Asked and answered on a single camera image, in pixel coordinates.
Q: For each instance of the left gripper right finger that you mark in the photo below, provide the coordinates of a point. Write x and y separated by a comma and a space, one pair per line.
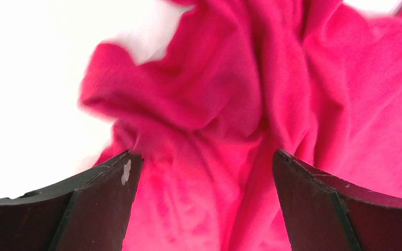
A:
324, 212

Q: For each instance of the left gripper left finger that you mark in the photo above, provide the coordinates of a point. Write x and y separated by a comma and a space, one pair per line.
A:
88, 211

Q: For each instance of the magenta t-shirt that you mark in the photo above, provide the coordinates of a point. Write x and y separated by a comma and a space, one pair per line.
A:
240, 80

